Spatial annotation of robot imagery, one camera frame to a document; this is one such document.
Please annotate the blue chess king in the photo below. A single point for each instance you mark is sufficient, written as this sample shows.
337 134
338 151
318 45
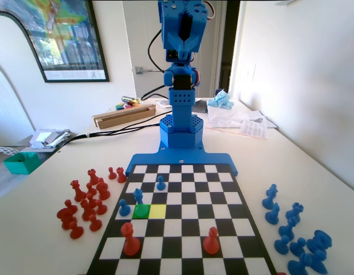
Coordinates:
139 200

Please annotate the blue chess pawn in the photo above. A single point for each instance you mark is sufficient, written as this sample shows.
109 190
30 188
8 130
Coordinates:
124 209
281 245
161 184
298 247

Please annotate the red chess pawn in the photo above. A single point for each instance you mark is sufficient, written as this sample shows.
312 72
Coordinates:
112 174
101 207
91 200
95 224
90 189
66 224
76 231

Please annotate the red chess bishop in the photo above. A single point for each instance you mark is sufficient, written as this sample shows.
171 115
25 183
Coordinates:
211 243
102 190

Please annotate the red chess queen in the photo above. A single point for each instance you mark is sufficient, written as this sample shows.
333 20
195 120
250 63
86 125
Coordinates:
78 192

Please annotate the black white chess board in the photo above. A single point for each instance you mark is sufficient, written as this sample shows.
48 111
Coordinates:
194 229

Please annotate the blue chess rook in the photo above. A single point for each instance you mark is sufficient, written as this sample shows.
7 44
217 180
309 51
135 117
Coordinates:
300 265
294 212

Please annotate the blue chess bishop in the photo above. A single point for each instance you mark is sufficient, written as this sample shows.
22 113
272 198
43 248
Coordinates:
287 229
318 259

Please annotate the blue chess queen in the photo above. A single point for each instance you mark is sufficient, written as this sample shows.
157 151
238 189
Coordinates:
320 241

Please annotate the white door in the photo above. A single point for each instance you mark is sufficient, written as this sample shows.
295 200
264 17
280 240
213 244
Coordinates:
142 37

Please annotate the blue white crumpled bundle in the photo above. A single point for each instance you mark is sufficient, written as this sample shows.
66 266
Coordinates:
221 100

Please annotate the dark grey box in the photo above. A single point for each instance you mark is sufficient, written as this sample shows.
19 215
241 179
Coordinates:
200 106

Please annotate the metallic cylinder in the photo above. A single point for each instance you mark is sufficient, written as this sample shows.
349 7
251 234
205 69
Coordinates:
130 99

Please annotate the coloured marker set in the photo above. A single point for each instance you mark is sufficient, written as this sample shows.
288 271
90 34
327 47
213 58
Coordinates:
124 107

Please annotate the clear plastic bag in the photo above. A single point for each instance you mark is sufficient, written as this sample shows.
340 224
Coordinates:
234 116

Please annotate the long cardboard box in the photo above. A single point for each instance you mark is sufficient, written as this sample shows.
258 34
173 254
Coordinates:
122 117

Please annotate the black framed map poster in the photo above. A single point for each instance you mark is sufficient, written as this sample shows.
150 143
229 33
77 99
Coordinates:
68 34

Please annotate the printed paper sheet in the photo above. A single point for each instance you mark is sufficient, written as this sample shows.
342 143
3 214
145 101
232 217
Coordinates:
254 129

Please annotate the pile of papers and foil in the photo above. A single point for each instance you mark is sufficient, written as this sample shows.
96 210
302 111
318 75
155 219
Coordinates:
48 137

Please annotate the white arched panel black rim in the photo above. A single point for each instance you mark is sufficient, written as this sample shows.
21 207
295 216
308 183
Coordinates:
11 71

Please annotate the green open box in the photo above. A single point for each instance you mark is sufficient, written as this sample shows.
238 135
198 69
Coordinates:
21 164

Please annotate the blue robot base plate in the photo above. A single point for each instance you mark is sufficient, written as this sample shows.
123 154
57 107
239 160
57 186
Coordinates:
165 159

